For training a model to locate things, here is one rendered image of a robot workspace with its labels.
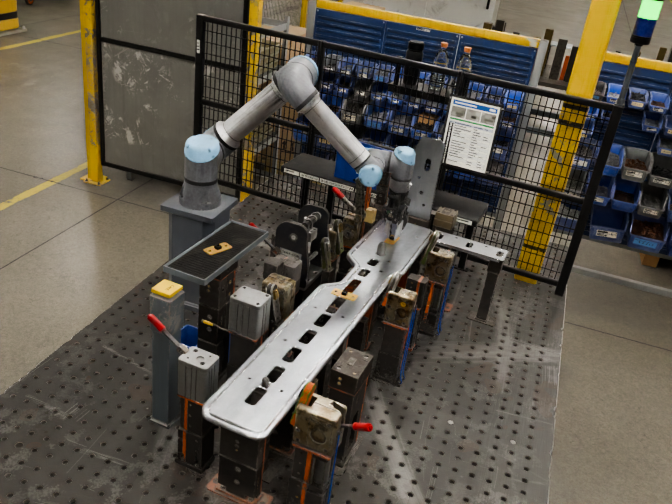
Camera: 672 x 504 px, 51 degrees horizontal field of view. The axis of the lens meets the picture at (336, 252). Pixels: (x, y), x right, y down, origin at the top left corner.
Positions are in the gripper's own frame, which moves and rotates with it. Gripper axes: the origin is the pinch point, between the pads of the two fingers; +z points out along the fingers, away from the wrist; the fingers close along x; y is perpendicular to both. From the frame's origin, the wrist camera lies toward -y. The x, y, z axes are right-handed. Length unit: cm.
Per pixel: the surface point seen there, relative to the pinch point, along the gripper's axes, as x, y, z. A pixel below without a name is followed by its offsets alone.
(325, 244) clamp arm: -13.4, 33.8, -7.7
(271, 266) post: -21, 58, -9
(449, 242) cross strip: 19.3, -12.7, 2.9
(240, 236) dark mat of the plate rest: -33, 58, -16
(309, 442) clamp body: 18, 109, 2
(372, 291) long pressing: 7.1, 39.0, 0.9
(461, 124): 6, -56, -29
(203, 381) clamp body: -13, 109, -4
